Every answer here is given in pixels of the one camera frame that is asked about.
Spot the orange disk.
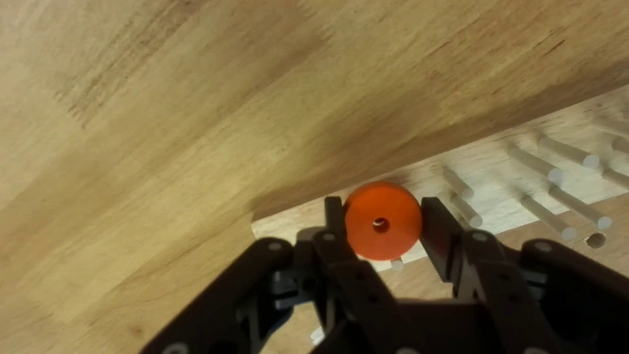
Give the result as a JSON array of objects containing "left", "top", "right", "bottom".
[{"left": 344, "top": 183, "right": 423, "bottom": 262}]

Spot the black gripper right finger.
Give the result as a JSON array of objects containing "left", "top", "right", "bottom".
[{"left": 403, "top": 197, "right": 629, "bottom": 354}]

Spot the wooden peg base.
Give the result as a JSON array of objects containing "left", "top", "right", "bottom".
[{"left": 250, "top": 85, "right": 629, "bottom": 354}]

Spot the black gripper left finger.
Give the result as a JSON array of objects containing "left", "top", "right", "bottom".
[{"left": 142, "top": 197, "right": 421, "bottom": 354}]

